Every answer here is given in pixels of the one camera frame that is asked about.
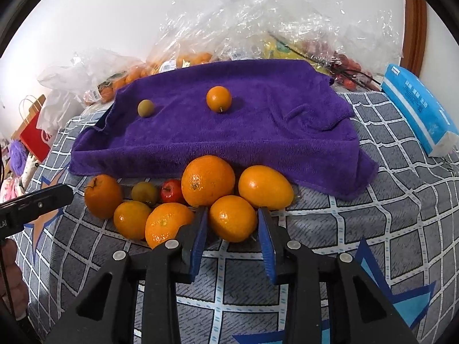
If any small red fruit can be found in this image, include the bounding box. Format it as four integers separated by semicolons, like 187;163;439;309
160;179;186;204

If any large orange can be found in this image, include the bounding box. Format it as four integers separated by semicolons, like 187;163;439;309
181;155;236;207

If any large orange tangerine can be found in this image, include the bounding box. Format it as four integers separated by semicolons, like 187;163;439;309
84;174;124;219

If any brown kiwi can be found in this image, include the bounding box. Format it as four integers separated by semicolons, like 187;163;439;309
131;181;159;206

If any blue tissue pack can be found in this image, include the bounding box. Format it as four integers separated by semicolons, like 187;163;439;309
380;64;459;157

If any purple fluffy item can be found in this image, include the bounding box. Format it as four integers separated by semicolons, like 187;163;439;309
8;139;28;173

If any red paper bag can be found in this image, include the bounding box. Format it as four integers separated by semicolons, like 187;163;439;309
12;95;54;162

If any grey checked bed sheet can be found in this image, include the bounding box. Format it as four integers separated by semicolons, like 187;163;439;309
11;89;459;344

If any small orange citrus with stem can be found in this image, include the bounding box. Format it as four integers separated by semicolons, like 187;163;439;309
206;85;232;113

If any clear bag of red fruit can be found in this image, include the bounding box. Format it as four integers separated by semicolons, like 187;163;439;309
305;3;403;92

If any white plastic bag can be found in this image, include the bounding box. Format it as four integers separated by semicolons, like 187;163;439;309
37;64;90;140

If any oval orange citrus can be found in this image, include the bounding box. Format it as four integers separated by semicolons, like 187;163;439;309
238;165;295;210

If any person's left hand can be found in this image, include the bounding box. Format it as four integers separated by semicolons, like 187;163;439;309
0;239;30;319

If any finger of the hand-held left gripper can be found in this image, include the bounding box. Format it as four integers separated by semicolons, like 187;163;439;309
0;184;74;223

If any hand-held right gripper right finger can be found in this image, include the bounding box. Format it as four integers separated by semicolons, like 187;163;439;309
257;207;418;344

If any purple towel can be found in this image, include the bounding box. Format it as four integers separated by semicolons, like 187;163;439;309
68;59;380;201

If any small green kiwi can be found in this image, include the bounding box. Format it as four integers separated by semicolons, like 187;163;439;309
138;99;155;118

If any brown wooden door frame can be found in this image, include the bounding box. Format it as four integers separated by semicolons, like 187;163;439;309
401;0;429;79

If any clear bag with yellow contents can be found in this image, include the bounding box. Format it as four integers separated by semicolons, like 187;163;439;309
222;0;325;69

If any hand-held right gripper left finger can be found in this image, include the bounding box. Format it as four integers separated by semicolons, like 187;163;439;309
45;206;209;344

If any clear bag of tangerines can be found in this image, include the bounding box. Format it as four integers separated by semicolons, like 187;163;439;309
73;51;153;107
146;0;232;77

